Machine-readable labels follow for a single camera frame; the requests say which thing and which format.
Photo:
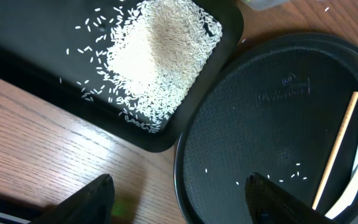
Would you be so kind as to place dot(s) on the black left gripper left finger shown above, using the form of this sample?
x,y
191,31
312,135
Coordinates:
x,y
92,204

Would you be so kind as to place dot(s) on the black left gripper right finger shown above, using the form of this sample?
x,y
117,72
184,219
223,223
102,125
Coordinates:
x,y
269,203

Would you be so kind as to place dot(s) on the wooden chopstick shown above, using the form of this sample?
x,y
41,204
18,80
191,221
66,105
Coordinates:
x,y
340,135

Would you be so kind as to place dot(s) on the black square waste bin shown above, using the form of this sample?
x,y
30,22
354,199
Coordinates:
x,y
52,48

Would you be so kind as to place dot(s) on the clear plastic waste bin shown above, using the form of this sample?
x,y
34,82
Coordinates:
x,y
260,5

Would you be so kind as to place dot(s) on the round black tray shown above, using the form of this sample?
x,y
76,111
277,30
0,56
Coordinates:
x,y
276,111

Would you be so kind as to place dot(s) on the white rice heap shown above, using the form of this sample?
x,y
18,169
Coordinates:
x,y
149,54

